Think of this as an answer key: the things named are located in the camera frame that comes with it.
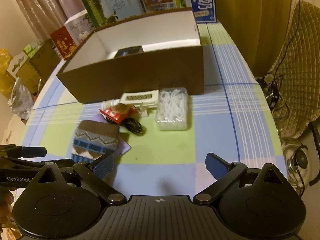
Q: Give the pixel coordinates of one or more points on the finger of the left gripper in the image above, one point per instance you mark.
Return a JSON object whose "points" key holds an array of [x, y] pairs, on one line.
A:
{"points": [[18, 164], [14, 151]]}

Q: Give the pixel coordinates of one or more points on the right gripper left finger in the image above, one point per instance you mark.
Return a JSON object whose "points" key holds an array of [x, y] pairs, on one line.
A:
{"points": [[94, 173]]}

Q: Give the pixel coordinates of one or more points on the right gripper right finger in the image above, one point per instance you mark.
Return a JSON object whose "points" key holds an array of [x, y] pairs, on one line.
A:
{"points": [[226, 174]]}

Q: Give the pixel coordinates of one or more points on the knitted patterned pouch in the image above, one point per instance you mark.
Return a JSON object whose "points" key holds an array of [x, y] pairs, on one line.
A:
{"points": [[92, 139]]}

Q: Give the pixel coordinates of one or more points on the red snack packet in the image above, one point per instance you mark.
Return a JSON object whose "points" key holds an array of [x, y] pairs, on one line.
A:
{"points": [[119, 113]]}

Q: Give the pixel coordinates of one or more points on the clear box of floss picks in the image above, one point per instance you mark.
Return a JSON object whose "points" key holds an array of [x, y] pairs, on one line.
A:
{"points": [[172, 109]]}

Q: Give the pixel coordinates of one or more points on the white digital clock stand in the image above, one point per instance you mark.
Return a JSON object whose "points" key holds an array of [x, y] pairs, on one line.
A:
{"points": [[142, 101]]}

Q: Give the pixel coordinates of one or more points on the black shaver box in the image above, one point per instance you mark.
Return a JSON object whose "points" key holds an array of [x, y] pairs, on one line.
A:
{"points": [[129, 51]]}

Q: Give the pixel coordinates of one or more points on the person's left hand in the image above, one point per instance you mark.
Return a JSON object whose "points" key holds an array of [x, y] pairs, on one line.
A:
{"points": [[7, 199]]}

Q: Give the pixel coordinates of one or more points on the checked tablecloth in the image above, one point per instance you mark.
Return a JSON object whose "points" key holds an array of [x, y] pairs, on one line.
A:
{"points": [[230, 119]]}

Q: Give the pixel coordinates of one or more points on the cardboard boxes stack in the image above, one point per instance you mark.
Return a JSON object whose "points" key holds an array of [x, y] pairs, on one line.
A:
{"points": [[33, 65]]}

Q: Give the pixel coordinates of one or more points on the red gift box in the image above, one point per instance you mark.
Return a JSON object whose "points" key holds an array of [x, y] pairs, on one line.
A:
{"points": [[63, 42]]}

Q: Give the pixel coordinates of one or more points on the quilted beige chair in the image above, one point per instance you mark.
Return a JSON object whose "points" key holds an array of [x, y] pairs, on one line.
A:
{"points": [[292, 91]]}

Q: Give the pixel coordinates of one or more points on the brown open cardboard box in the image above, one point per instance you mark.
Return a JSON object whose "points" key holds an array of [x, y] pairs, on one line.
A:
{"points": [[172, 57]]}

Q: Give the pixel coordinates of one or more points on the white humidifier box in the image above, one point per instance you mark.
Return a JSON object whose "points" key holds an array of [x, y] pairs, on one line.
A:
{"points": [[79, 26]]}

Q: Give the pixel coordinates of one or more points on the curtain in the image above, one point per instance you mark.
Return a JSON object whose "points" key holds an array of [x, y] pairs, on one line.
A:
{"points": [[46, 16]]}

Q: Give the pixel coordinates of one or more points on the green milk carton box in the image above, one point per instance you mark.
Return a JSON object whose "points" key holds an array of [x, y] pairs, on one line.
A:
{"points": [[104, 12]]}

